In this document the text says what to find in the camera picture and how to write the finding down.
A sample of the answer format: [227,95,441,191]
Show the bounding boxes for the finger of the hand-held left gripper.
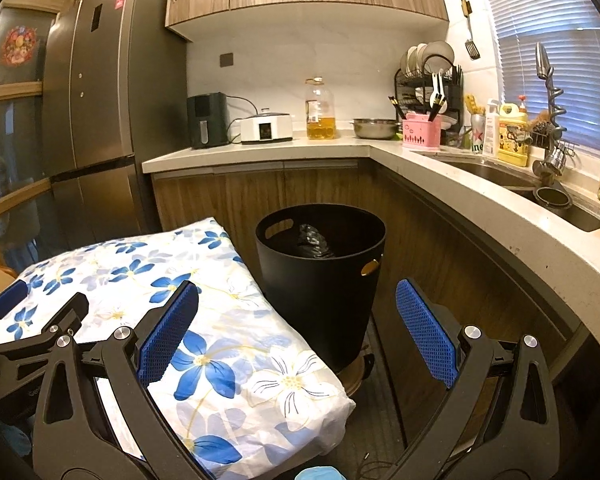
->
[0,291,90,359]
[0,279,29,341]

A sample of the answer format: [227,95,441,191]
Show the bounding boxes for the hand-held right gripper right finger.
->
[380,278,562,480]

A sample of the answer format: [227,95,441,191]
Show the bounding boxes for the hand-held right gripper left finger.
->
[31,280,216,480]

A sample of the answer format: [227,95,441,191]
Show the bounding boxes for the black trash bin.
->
[254,203,387,374]

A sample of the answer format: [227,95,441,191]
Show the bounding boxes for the black plastic bag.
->
[292,223,337,260]

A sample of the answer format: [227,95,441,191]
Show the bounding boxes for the person's left hand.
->
[0,424,34,462]

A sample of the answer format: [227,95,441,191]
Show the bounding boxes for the person's right hand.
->
[292,466,344,480]

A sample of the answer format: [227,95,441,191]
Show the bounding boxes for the blue floral bed sheet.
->
[0,217,357,480]

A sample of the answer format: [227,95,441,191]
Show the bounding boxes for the round wooden stand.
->
[337,344,376,396]

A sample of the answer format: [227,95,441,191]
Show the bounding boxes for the kitchen counter wooden cabinets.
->
[141,137,600,411]

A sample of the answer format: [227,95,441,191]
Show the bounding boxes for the steel sink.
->
[424,152,600,234]

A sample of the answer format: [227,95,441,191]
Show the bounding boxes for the round sink strainer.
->
[533,185,574,210]

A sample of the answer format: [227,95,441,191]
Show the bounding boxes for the pink utensil holder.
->
[401,112,442,150]

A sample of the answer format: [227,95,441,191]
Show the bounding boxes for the green and white can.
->
[469,113,487,155]

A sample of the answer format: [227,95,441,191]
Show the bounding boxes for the wooden glass door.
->
[0,0,89,267]

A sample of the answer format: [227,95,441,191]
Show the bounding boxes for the steel basin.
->
[349,118,402,140]

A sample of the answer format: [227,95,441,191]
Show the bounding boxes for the yellow detergent bottle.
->
[497,95,531,167]

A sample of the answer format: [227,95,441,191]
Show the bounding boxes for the white bottle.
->
[482,98,502,157]

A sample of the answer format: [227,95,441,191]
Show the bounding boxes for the black air fryer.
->
[186,92,230,150]

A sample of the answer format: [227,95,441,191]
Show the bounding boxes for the white electric cooker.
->
[239,108,295,145]

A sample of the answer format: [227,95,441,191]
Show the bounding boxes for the cooking oil bottle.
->
[304,77,337,141]

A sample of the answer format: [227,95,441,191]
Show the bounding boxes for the grey refrigerator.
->
[40,0,189,247]

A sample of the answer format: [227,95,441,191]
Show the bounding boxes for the white plastic spoon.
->
[429,72,449,109]

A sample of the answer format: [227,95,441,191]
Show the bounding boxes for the black dish rack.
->
[393,64,465,149]

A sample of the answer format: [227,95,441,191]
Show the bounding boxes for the red paper door decoration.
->
[0,24,37,67]

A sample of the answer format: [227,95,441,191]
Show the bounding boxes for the metal slotted spatula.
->
[460,0,482,61]

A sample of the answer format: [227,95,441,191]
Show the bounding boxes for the steel kitchen faucet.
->
[532,42,574,187]

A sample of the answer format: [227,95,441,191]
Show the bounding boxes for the white window blinds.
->
[472,0,600,157]

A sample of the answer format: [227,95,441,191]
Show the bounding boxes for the black handled utensil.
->
[426,91,450,124]

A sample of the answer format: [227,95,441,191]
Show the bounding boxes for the black wire sink caddy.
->
[512,109,566,149]

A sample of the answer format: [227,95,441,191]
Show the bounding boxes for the black power cable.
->
[227,95,260,133]

